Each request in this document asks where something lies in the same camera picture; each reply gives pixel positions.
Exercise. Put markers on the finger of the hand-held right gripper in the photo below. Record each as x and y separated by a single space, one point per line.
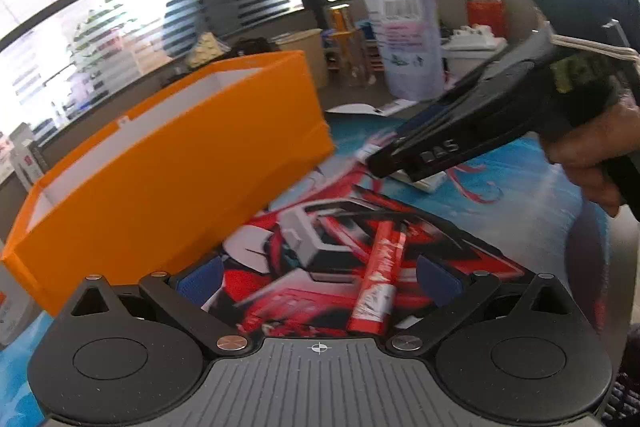
440 109
390 157

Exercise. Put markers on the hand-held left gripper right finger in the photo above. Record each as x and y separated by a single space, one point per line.
436 279

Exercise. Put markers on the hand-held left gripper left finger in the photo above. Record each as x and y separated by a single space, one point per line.
200 279

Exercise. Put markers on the small white barcode box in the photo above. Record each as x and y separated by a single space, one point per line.
425 181

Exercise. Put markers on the red tube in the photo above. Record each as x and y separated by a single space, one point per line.
377 277

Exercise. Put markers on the orange cardboard box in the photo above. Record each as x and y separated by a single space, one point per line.
175 187

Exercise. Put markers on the person's right hand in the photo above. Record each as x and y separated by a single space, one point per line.
595 147

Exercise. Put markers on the white paper sheet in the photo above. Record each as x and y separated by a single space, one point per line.
360 108

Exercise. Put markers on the white power strip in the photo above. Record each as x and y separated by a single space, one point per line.
472 39

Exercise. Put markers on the pale purple spout pouch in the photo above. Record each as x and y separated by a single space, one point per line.
400 22

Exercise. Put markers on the red can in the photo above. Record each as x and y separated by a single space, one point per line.
484 12

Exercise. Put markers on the blue and red printed mat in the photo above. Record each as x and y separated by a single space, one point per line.
300 232

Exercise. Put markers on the yellow box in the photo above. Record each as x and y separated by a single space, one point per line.
341 32

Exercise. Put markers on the beige paper cup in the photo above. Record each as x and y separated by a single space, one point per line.
305 57

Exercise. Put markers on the white box with red label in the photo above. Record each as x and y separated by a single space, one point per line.
27 157

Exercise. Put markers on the pill blister pack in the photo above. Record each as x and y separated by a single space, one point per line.
207 49

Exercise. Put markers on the black keyboard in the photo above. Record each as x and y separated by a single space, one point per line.
622 404

